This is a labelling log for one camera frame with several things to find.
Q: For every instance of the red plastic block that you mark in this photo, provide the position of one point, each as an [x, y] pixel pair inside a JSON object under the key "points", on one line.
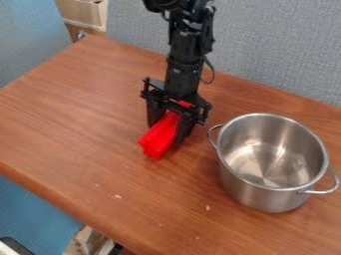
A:
{"points": [[160, 137]]}

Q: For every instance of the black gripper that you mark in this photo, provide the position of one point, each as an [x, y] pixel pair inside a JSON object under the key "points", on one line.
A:
{"points": [[177, 94]]}

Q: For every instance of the dark object bottom corner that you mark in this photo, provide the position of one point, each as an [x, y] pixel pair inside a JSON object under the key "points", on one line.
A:
{"points": [[11, 247]]}

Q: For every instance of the stainless steel pot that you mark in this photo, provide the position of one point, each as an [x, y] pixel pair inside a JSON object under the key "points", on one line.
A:
{"points": [[272, 161]]}

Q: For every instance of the wooden frame under table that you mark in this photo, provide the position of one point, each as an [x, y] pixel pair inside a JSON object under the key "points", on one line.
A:
{"points": [[89, 242]]}

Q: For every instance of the light wooden furniture piece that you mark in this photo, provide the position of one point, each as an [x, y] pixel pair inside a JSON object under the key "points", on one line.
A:
{"points": [[85, 16]]}

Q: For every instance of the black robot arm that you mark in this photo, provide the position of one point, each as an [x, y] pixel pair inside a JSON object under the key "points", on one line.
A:
{"points": [[190, 20]]}

